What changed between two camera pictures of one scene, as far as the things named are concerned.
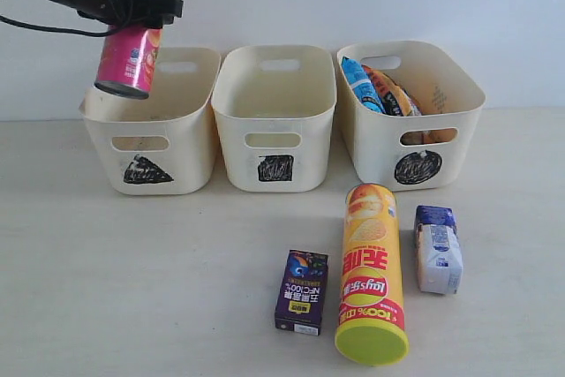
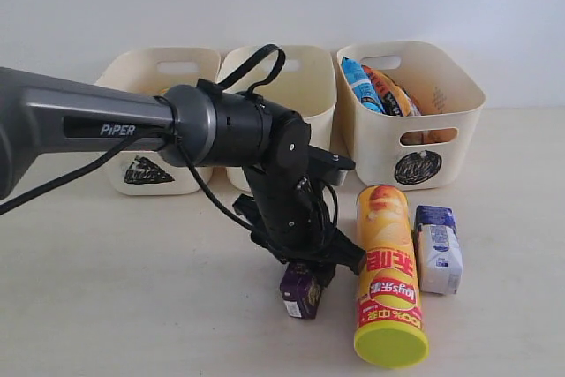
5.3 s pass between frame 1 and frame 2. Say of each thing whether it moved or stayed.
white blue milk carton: stayed
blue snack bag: stayed
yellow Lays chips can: moved
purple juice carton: moved
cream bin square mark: stayed
